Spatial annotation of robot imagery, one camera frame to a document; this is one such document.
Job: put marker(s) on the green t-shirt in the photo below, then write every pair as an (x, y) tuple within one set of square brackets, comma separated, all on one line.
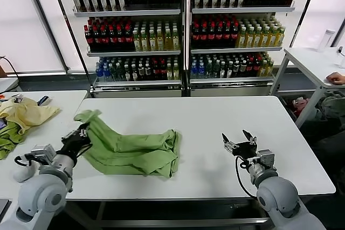
[(129, 149)]

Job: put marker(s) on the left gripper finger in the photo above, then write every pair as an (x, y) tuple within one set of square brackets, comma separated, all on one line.
[(70, 135), (84, 131)]

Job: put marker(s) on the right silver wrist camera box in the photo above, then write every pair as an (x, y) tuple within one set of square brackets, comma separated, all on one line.
[(266, 157)]

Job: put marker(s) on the green water bottle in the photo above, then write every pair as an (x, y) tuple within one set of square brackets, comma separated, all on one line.
[(120, 73), (208, 70), (113, 73), (215, 70)]

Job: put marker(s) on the small dark drink bottle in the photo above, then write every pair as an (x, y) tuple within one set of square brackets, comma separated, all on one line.
[(147, 72), (134, 73), (236, 69), (222, 70), (127, 73), (229, 69), (140, 72), (243, 69)]

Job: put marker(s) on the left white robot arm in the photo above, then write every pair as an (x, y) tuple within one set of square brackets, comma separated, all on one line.
[(40, 195)]

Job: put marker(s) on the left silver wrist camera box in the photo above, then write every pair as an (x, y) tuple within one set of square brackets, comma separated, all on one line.
[(43, 152)]

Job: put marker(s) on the brown cardboard box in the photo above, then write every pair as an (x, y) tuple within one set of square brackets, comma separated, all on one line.
[(2, 68)]

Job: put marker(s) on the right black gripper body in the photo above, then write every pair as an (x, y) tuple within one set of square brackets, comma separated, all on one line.
[(244, 149)]

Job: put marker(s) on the white table grey legs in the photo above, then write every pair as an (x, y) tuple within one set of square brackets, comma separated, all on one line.
[(310, 63)]

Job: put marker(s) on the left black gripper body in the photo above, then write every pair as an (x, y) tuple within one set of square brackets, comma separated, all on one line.
[(78, 146)]

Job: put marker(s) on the blue white striped pouch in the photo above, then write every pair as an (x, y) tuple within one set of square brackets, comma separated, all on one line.
[(43, 100)]

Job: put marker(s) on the person hand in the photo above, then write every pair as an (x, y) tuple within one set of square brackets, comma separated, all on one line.
[(338, 78)]

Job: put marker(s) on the red cap cola bottle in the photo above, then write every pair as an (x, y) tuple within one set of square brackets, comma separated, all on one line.
[(88, 40), (128, 38), (155, 72), (256, 67), (203, 36), (211, 35), (96, 40), (250, 68), (234, 35), (104, 39), (219, 35), (195, 36), (112, 39), (120, 39), (162, 71), (227, 35)]

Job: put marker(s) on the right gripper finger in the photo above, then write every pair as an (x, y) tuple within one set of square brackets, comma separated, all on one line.
[(250, 139), (228, 145)]

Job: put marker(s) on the metal beverage shelf rack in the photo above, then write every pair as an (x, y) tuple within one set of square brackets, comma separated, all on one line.
[(126, 13), (242, 10)]

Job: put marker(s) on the pink red clothes heap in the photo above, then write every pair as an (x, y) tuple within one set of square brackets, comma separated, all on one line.
[(299, 104)]

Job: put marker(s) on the purple flat object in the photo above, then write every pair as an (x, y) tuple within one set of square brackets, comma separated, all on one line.
[(2, 124)]

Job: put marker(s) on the grey green clothing pile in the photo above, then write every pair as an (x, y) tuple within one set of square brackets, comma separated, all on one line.
[(331, 106)]

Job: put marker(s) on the white computer mouse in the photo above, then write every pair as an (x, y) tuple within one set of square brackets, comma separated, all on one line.
[(21, 174)]

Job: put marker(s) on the blue water bottle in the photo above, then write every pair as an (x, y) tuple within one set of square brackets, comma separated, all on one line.
[(99, 73), (201, 70), (194, 70), (106, 73)]

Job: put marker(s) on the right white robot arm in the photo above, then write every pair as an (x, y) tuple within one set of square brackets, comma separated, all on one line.
[(277, 197)]

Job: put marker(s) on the crumpled lime green garment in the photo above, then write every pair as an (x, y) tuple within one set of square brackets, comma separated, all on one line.
[(8, 141)]

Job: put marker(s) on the pale yellow garment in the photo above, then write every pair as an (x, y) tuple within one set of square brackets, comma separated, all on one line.
[(27, 114)]

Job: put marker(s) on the dark flat device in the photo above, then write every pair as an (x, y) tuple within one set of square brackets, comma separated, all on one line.
[(3, 207)]

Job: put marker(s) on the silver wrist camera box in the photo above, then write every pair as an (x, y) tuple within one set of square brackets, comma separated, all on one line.
[(43, 152), (266, 157)]

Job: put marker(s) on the yellow drink bottle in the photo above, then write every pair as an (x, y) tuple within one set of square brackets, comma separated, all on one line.
[(160, 42), (175, 72), (242, 38), (176, 41), (263, 69), (273, 38), (137, 42), (168, 42), (169, 72), (269, 68), (250, 38), (265, 38), (145, 42), (280, 37), (152, 42), (258, 38)]

